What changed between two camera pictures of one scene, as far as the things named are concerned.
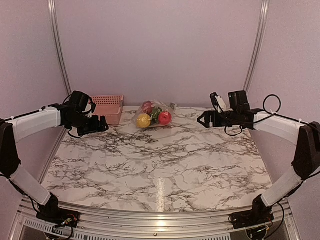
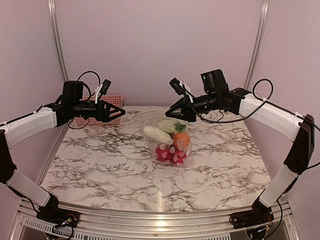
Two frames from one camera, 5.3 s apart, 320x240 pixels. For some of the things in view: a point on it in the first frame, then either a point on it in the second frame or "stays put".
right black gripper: [207, 114] -> [187, 111]
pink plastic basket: [110, 106] stays put
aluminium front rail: [110, 224] stays put
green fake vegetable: [155, 113] -> [179, 127]
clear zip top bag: [153, 113] -> [169, 140]
